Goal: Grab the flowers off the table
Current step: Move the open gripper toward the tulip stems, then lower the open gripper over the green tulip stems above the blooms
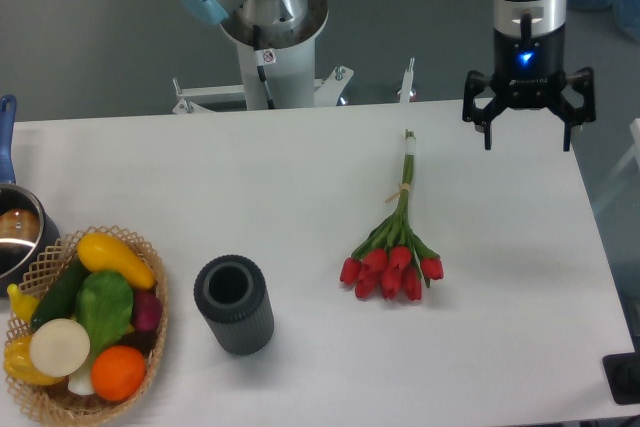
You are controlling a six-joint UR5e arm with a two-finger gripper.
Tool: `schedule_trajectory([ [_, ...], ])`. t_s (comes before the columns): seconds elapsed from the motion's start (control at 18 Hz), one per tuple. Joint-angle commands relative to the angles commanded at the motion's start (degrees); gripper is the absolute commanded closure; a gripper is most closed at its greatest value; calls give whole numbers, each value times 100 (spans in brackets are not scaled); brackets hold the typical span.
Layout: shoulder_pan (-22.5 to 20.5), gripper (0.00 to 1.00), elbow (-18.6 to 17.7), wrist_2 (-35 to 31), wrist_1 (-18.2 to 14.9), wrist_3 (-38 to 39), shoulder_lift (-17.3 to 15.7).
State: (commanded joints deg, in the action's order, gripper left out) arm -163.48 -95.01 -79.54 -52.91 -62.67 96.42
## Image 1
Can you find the orange fruit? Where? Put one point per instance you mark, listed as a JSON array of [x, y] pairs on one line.
[[118, 372]]

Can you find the blue handled saucepan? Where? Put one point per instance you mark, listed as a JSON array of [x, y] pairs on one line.
[[26, 228]]

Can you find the yellow squash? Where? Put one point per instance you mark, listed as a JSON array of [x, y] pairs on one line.
[[101, 252]]

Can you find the black device at edge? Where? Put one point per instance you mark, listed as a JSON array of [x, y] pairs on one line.
[[622, 373]]

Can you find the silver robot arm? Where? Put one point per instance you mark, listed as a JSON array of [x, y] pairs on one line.
[[523, 19]]

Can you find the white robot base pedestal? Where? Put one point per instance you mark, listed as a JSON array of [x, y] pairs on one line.
[[275, 43]]

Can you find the green cucumber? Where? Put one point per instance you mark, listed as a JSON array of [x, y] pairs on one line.
[[60, 299]]

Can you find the yellow banana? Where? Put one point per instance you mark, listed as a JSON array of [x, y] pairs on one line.
[[22, 305]]

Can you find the dark grey ribbed vase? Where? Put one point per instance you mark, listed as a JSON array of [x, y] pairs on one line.
[[231, 294]]

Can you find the woven wicker basket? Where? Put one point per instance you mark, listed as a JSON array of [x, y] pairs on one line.
[[57, 406]]

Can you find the yellow bell pepper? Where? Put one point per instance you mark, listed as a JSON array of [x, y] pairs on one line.
[[18, 364]]

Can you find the white onion half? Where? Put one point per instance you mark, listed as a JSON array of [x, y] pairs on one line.
[[59, 347]]

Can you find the green lettuce leaf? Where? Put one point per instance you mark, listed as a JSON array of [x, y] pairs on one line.
[[104, 306]]

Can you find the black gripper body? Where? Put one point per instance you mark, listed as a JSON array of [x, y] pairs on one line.
[[528, 75]]

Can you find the purple red onion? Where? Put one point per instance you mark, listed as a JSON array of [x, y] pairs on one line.
[[147, 311]]

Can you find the red tulip bouquet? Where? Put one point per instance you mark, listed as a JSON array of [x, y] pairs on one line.
[[393, 259]]

